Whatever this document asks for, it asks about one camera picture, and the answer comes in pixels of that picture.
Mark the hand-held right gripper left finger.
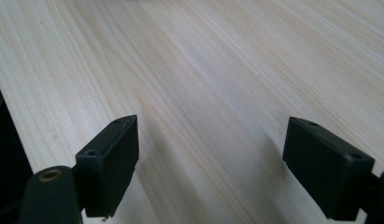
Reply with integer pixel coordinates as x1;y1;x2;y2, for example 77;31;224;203
75;114;140;218

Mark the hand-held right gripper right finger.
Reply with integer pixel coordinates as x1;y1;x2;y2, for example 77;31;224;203
282;116;376;222

